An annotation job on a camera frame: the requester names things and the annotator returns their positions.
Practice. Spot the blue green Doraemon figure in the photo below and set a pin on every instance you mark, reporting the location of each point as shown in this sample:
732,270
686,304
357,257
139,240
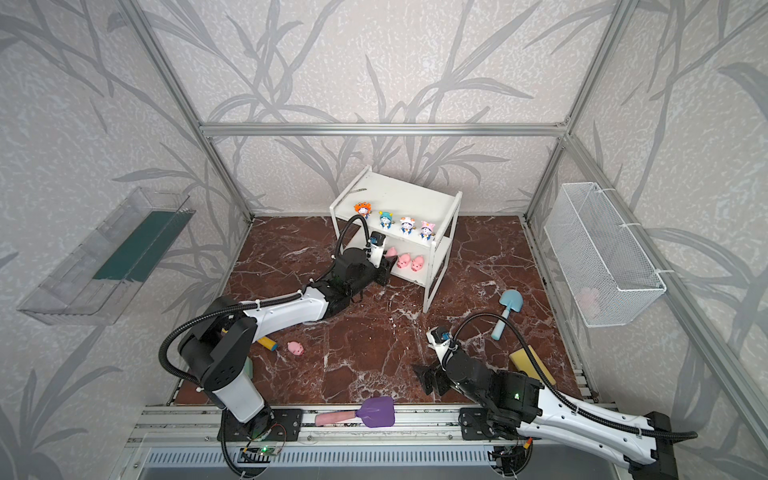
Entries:
385,219

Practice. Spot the clear plastic wall bin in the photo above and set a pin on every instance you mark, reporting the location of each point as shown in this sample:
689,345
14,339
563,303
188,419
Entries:
96,282

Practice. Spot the green circuit board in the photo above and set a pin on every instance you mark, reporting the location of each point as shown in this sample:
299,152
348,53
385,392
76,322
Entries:
261,453

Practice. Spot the purple toy spatula pink handle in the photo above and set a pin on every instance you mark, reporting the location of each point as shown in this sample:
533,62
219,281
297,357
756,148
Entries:
375,412

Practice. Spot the white wire mesh basket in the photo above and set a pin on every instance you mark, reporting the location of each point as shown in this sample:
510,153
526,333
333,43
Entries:
595,247

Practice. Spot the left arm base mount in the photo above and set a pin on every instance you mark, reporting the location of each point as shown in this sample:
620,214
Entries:
281,425

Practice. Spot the pink hooded Doraemon figure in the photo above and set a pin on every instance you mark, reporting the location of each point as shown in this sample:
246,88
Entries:
427,231

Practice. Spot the orange hooded Doraemon figure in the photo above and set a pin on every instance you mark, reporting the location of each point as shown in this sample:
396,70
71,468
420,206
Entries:
363,209

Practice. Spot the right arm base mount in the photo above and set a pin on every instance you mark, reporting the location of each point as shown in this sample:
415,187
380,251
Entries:
483,424

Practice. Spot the yellow sponge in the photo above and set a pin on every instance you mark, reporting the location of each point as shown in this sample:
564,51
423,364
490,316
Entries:
533,368

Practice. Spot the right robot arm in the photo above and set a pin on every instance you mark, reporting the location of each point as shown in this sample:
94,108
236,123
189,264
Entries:
516,407

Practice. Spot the white hooded Doraemon figure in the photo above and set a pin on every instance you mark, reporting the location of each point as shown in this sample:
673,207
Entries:
407,224

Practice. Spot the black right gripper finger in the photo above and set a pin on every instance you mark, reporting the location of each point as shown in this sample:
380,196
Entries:
425,371
428,384

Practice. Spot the yellow toy shovel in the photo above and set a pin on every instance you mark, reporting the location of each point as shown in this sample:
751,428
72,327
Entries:
268,343

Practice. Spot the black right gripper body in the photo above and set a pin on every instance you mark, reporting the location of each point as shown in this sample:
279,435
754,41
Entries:
437,372

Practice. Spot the pink toy in basket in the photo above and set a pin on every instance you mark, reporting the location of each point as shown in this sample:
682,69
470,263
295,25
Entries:
588,300

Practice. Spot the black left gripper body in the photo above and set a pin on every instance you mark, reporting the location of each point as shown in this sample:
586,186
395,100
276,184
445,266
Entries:
384,270

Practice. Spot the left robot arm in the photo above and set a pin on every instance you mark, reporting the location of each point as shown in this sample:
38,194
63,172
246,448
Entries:
210,350

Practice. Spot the white two-tier shelf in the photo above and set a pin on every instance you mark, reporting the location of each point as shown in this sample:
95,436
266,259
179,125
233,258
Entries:
401,199

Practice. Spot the light blue toy shovel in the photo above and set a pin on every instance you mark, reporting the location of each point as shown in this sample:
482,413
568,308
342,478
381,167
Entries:
512,301

